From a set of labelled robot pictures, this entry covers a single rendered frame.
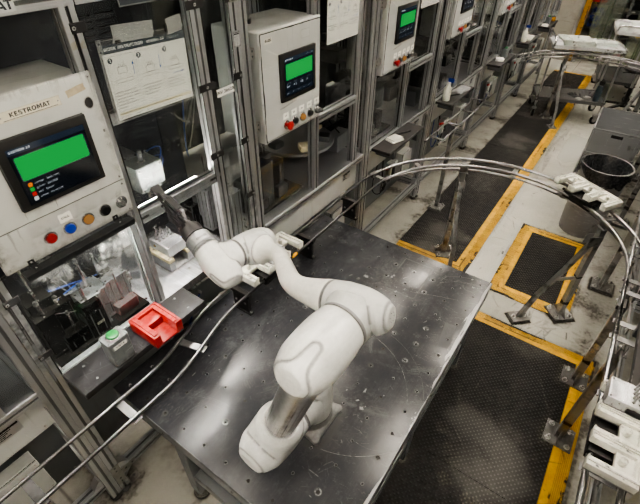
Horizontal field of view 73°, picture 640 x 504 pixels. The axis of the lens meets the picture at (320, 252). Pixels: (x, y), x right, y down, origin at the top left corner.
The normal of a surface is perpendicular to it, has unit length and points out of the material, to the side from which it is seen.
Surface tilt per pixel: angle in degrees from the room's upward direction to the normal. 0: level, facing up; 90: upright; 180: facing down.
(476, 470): 0
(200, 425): 0
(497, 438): 0
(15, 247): 90
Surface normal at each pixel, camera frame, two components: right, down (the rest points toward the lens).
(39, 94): 0.82, 0.37
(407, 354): 0.01, -0.77
